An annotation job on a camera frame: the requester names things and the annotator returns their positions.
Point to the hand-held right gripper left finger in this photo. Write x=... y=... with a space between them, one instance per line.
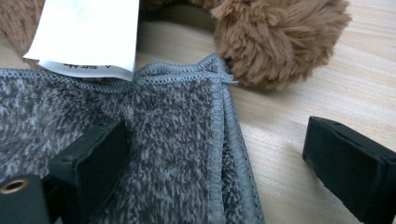
x=93 y=174

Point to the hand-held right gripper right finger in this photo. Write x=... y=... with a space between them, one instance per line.
x=351 y=168

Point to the grey fluffy cloth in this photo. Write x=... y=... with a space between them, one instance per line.
x=174 y=140

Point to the brown teddy bear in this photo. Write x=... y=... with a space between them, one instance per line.
x=274 y=40

